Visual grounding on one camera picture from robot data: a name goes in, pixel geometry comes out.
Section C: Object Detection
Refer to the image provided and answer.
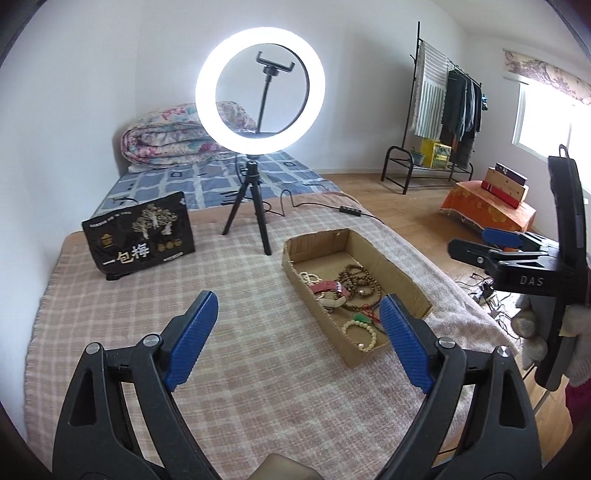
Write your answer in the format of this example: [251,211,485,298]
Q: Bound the cardboard box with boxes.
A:
[283,228,433,368]

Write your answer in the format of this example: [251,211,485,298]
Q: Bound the power strips with cables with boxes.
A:
[455,272,513,319]

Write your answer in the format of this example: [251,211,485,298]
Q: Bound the dark hanging clothes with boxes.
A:
[441,69,483,167]

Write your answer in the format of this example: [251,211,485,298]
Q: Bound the folded floral quilt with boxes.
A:
[121,102,257,167]

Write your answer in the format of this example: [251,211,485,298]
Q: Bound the white ring light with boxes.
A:
[195,27,326,153]

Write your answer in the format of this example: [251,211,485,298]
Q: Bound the black phone holder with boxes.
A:
[255,52,296,137]

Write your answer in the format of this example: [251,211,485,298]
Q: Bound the striped hanging cloth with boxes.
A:
[413,39,451,137]

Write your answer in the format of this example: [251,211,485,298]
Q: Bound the brown wooden bead necklace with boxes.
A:
[337,263,384,311]

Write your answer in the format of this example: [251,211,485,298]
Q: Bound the pink plaid blanket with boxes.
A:
[25,210,520,480]

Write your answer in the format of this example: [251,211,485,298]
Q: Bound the black snack bag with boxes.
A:
[82,191,196,280]

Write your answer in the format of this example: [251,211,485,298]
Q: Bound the yellow crate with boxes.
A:
[419,137,453,168]

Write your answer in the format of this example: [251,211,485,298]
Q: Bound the black metal clothes rack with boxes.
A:
[381,21,483,195]

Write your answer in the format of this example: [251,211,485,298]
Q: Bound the floral curtain valance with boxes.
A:
[502,48,591,102]

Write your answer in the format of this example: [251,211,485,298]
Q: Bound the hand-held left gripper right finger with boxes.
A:
[374,293,541,480]

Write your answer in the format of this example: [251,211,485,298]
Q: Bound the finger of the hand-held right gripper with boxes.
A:
[447,239,565,296]
[482,227,561,254]

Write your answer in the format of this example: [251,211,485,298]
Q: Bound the person's right hand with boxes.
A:
[515,295,591,387]

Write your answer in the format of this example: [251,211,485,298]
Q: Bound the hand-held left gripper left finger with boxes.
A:
[52,290,219,480]

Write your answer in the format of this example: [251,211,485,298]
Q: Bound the dark flat box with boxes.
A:
[495,162,528,183]

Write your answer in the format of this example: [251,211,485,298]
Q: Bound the orange cloth covered table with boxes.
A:
[440,180,537,234]

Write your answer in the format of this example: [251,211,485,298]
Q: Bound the black ring light cable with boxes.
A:
[259,189,384,223]

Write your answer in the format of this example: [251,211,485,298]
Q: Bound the red box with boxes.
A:
[480,180,520,208]

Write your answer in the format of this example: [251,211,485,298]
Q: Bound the yellow bead bracelet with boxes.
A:
[342,318,378,350]

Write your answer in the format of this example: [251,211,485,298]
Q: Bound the wooden box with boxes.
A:
[485,168,529,202]

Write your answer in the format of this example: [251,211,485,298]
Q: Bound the red white wristband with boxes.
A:
[310,279,349,315]

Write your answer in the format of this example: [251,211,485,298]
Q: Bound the window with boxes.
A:
[512,78,591,181]

